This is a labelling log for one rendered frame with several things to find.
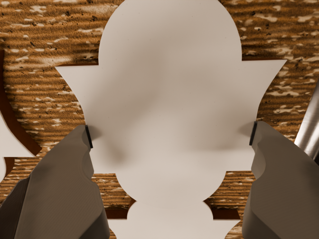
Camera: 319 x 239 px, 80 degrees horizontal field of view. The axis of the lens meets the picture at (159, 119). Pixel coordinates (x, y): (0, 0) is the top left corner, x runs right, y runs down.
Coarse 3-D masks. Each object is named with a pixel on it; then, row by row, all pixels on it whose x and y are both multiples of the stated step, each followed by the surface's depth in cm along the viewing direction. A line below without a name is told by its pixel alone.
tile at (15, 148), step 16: (0, 64) 12; (0, 80) 12; (0, 96) 13; (0, 112) 13; (0, 128) 13; (16, 128) 14; (0, 144) 14; (16, 144) 14; (32, 144) 14; (0, 160) 14; (0, 176) 15
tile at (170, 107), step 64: (128, 0) 9; (192, 0) 9; (64, 64) 11; (128, 64) 10; (192, 64) 10; (256, 64) 10; (128, 128) 12; (192, 128) 12; (128, 192) 14; (192, 192) 14
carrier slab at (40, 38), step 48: (0, 0) 10; (48, 0) 10; (96, 0) 10; (240, 0) 10; (288, 0) 10; (0, 48) 12; (48, 48) 12; (96, 48) 11; (288, 48) 11; (48, 96) 13; (288, 96) 13; (48, 144) 15; (0, 192) 18; (240, 192) 17
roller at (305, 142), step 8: (312, 96) 15; (312, 104) 15; (312, 112) 15; (304, 120) 16; (312, 120) 15; (304, 128) 16; (312, 128) 16; (304, 136) 16; (312, 136) 16; (296, 144) 17; (304, 144) 16; (312, 144) 16; (312, 152) 17
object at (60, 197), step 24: (72, 144) 10; (48, 168) 8; (72, 168) 8; (48, 192) 7; (72, 192) 7; (96, 192) 7; (24, 216) 6; (48, 216) 6; (72, 216) 6; (96, 216) 6
